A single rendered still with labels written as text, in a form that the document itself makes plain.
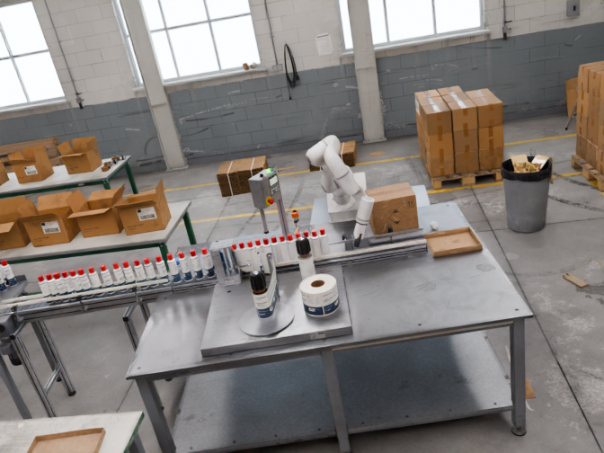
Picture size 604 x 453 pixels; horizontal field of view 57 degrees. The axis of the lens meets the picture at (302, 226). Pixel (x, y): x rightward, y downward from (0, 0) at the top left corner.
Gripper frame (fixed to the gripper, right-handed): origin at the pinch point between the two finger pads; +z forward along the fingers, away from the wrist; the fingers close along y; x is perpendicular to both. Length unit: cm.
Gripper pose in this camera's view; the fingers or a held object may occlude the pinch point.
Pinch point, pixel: (357, 244)
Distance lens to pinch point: 357.3
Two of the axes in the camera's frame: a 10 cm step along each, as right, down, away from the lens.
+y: 0.2, 4.2, -9.1
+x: 9.8, 1.5, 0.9
